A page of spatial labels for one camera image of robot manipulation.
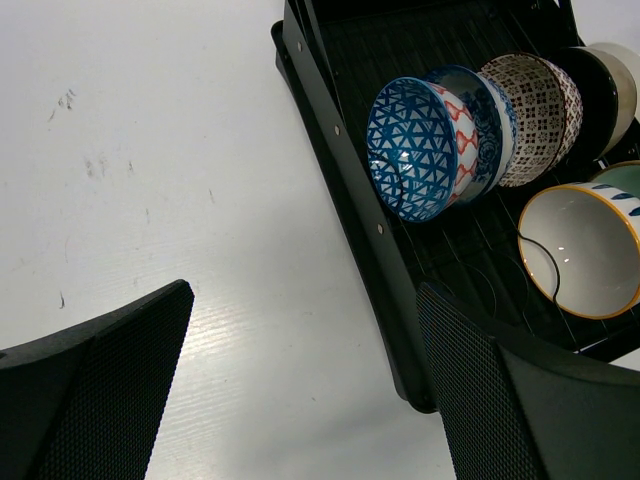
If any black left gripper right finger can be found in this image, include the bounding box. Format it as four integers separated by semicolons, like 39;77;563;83
417;283;639;479

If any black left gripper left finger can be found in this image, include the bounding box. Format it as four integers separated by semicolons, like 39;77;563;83
1;280;194;479

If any white bowl patterned rim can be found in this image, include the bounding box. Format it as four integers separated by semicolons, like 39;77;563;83
518;183;639;320

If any pale green bowl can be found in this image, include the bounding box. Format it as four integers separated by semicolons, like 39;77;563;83
590;160;640;197

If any blue and white floral bowl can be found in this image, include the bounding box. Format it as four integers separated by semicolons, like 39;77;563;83
424;65;518;206

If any dark blue patterned bowl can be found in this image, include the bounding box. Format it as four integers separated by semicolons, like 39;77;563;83
366;77;479;223

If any red lattice patterned bowl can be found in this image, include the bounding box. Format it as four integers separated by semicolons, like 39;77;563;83
480;52;582;188

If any black bowl tan outside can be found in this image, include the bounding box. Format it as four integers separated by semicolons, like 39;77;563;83
549;46;638;162

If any black dish rack tray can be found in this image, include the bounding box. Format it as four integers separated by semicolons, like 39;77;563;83
271;1;639;413

